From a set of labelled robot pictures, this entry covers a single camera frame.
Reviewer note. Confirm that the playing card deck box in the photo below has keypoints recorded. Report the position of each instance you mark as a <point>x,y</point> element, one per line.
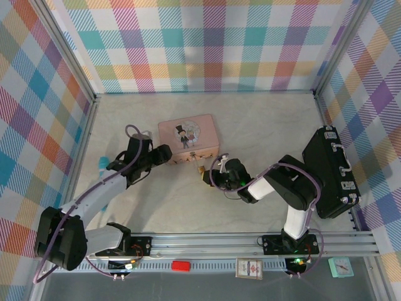
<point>249,268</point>

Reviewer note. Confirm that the small black control board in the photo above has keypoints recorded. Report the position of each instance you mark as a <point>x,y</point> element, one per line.
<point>116,266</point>
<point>300,266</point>

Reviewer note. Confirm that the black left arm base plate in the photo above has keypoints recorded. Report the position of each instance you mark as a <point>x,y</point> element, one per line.
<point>142,246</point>

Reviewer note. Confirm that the aluminium extrusion frame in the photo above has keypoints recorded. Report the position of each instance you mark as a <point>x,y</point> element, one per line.
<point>200,241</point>

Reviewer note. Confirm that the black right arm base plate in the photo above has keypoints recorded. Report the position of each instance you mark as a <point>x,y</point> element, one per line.
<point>271,244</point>

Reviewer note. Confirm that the black hard carrying case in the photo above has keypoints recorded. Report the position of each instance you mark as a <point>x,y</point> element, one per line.
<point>329,163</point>

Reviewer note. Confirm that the brass padlock with steel shackle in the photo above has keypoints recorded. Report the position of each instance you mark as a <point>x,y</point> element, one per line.
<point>201,170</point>

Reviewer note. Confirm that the pink wedding cartoon tin box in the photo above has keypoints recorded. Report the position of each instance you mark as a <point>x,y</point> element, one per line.
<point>200,138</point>

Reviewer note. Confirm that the teal cylindrical toy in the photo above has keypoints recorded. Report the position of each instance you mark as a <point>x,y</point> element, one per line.
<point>103,163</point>

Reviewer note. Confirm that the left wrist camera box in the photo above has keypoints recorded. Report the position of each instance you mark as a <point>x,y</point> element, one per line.
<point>138,145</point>

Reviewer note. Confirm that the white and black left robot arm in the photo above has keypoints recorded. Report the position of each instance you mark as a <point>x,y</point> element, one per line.
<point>100,194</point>

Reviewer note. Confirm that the mint green alarm clock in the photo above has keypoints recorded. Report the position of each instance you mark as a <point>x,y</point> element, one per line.
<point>339,267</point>

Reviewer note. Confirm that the red rectangular brick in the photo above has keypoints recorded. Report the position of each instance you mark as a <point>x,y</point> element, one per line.
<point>180,266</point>

